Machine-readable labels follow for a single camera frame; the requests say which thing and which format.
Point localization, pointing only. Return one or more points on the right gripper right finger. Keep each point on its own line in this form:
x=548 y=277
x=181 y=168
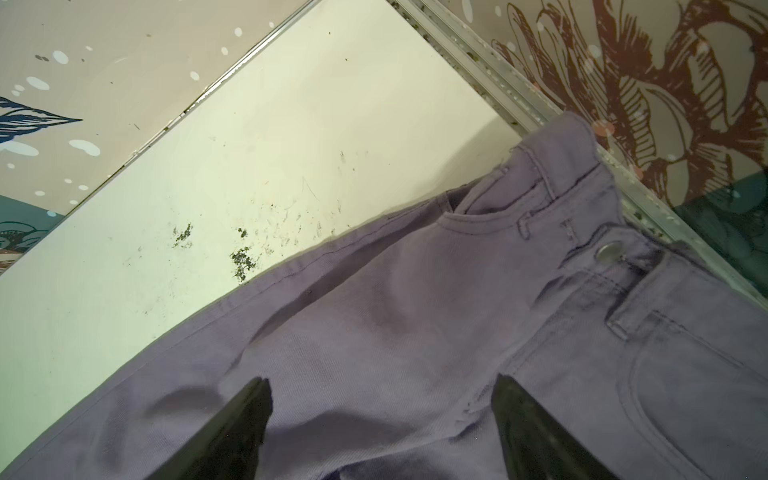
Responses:
x=534 y=444

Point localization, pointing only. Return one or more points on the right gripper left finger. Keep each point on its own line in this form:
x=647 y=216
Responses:
x=227 y=447

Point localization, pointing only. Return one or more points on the purple trousers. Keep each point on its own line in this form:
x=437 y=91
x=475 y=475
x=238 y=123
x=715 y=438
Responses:
x=382 y=347

